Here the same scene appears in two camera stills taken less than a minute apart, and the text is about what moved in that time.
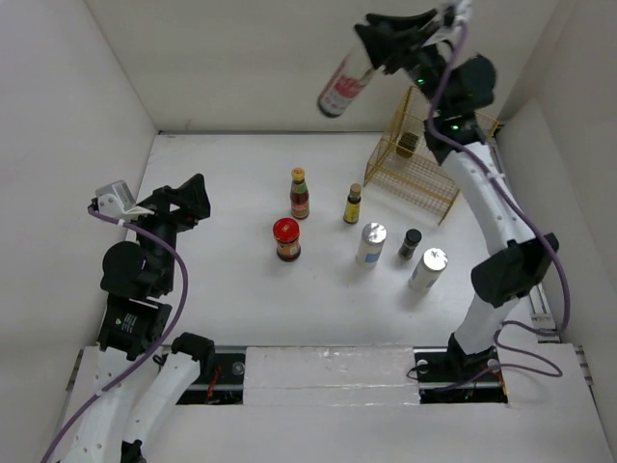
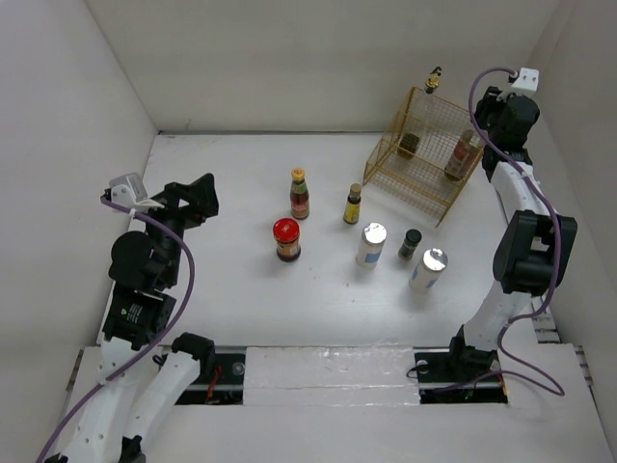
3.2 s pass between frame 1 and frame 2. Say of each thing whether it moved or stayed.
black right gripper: moved
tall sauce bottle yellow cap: stayed
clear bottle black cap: moved
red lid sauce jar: stayed
